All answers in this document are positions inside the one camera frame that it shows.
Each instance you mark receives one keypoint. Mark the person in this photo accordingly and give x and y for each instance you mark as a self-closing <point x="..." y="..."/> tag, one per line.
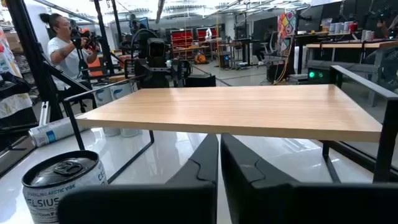
<point x="66" y="59"/>

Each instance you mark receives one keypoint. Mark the colourful packaging stack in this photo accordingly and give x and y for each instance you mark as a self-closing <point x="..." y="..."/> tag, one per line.
<point x="9" y="62"/>

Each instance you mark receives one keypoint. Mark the colourful painted panel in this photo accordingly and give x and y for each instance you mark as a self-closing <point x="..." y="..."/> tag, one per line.
<point x="286" y="31"/>

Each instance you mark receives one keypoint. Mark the black rig frame post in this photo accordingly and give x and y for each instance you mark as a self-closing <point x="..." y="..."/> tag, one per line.
<point x="34" y="62"/>

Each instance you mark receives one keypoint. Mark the white table cover sheet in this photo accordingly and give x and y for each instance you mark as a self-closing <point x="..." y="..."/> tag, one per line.
<point x="155" y="161"/>

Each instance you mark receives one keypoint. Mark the orange chair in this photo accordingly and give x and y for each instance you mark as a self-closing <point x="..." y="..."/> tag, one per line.
<point x="95" y="67"/>

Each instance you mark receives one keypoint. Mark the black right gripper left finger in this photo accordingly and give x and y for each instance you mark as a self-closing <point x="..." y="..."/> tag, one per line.
<point x="140" y="205"/>

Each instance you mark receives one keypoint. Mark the white Celsius beverage can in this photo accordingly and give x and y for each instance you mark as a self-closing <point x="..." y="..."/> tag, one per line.
<point x="53" y="132"/>
<point x="40" y="199"/>

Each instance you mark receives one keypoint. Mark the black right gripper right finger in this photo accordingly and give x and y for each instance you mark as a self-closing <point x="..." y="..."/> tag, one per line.
<point x="280" y="205"/>

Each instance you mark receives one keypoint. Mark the black table frame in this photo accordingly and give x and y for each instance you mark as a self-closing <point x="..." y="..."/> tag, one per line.
<point x="12" y="155"/>

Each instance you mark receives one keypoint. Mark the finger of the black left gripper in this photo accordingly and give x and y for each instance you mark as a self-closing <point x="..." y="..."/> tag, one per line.
<point x="162" y="83"/>
<point x="148" y="83"/>

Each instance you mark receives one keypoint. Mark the black computer green lights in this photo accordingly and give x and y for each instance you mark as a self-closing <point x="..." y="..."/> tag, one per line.
<point x="318" y="75"/>

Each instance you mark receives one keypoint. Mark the red cup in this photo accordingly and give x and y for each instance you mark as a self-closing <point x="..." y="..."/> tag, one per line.
<point x="354" y="27"/>

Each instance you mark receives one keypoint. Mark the wooden desk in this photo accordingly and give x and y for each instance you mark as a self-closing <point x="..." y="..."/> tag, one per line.
<point x="351" y="45"/>

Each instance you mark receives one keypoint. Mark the black monitor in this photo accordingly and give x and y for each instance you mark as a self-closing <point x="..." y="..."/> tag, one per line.
<point x="311" y="18"/>

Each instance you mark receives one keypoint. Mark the white cup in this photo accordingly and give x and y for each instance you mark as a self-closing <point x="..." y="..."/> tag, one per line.
<point x="346" y="27"/>
<point x="332" y="28"/>

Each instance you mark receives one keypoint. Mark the person's black video camera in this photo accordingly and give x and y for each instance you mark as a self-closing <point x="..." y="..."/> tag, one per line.
<point x="82" y="37"/>

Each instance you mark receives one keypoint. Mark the red storage shelving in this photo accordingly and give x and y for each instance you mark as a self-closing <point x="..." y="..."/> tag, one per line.
<point x="182" y="40"/>

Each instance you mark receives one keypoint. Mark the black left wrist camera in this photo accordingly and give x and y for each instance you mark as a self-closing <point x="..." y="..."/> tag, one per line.
<point x="156" y="51"/>

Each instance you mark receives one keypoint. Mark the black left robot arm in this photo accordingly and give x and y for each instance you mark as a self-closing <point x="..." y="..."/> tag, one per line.
<point x="199" y="81"/>

